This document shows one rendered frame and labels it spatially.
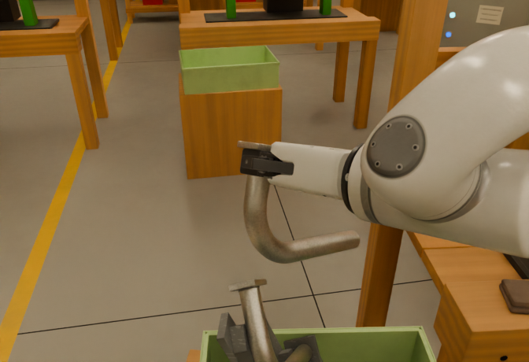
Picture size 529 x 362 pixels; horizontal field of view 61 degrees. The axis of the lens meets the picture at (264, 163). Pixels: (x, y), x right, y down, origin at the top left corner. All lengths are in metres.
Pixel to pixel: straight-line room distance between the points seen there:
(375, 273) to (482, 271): 0.58
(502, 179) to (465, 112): 0.07
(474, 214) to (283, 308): 1.90
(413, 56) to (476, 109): 1.03
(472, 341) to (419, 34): 0.77
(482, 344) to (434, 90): 0.83
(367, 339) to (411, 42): 0.79
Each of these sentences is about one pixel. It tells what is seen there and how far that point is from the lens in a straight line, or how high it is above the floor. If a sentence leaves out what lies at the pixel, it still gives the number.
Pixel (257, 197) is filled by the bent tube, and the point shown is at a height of 1.34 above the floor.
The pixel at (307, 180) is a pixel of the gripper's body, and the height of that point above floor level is 1.41.
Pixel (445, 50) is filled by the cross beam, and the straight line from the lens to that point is 1.49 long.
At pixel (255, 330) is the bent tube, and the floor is 1.15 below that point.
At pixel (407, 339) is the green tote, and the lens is 0.96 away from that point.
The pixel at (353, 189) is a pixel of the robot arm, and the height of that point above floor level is 1.42.
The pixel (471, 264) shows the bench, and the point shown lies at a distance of 1.26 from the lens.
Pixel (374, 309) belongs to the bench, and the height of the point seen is 0.29.
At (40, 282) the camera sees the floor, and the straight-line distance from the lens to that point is 2.61.
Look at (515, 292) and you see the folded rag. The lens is 1.14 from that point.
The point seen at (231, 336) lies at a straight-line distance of 0.67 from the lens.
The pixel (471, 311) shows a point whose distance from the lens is 1.11.
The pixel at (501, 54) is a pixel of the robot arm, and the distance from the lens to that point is 0.35.
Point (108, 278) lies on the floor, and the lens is 2.50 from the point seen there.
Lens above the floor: 1.65
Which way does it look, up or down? 30 degrees down
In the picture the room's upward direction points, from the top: straight up
